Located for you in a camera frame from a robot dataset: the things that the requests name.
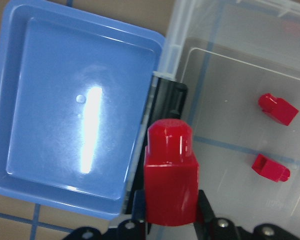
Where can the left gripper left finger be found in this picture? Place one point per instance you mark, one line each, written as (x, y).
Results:
(139, 213)

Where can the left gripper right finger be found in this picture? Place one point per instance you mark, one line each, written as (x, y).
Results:
(206, 222)

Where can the red block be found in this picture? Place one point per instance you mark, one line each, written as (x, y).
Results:
(277, 108)
(177, 205)
(270, 169)
(292, 28)

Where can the blue plastic tray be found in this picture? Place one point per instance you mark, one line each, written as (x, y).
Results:
(73, 91)

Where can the clear plastic storage box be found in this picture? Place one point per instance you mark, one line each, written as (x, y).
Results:
(229, 53)

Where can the red block under lid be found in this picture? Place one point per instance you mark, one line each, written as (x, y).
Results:
(292, 28)

